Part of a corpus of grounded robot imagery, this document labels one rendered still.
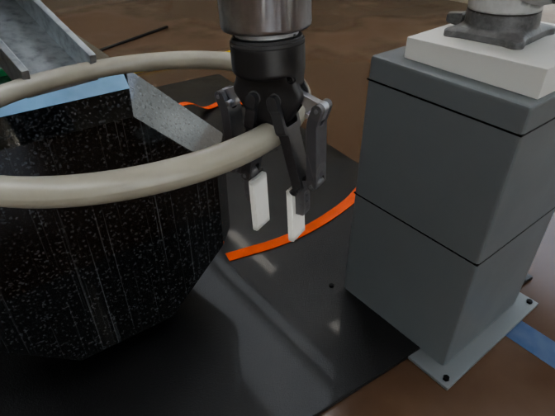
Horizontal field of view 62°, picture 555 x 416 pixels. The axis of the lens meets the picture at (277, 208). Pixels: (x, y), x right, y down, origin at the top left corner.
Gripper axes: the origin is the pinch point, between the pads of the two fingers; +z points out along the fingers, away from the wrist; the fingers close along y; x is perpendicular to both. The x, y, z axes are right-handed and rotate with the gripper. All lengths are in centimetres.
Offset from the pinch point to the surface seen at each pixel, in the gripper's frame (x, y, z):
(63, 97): -16, 62, -1
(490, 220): -56, -19, 29
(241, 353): -31, 36, 77
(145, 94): -33, 55, 3
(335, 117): -195, 83, 69
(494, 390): -58, -29, 83
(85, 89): -21, 60, -1
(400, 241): -64, 2, 47
